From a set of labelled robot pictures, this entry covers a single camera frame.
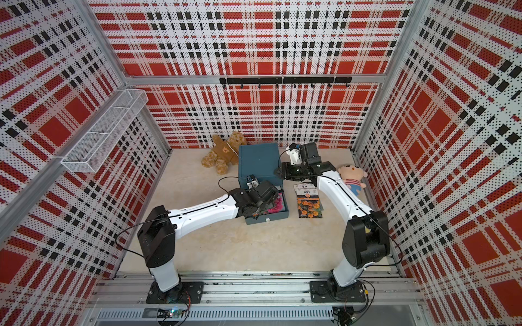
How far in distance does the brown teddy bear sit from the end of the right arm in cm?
44

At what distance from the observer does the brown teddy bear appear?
1065 millimetres

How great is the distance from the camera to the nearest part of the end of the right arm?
0.62m
